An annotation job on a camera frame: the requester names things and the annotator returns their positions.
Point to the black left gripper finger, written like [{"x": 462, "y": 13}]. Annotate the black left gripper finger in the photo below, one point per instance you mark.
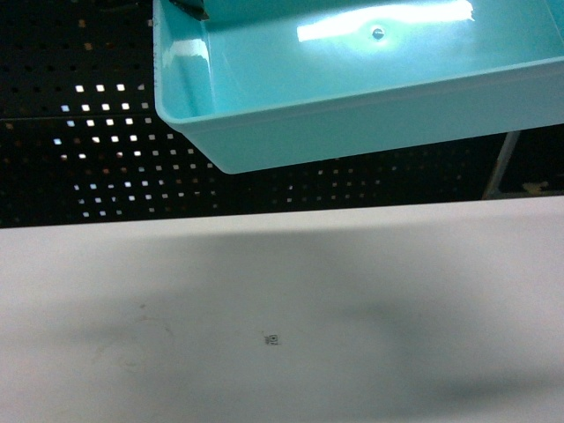
[{"x": 193, "y": 8}]

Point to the teal plastic bin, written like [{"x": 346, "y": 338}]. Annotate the teal plastic bin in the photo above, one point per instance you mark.
[{"x": 263, "y": 84}]

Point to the black perforated panel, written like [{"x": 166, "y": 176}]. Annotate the black perforated panel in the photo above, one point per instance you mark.
[{"x": 81, "y": 141}]

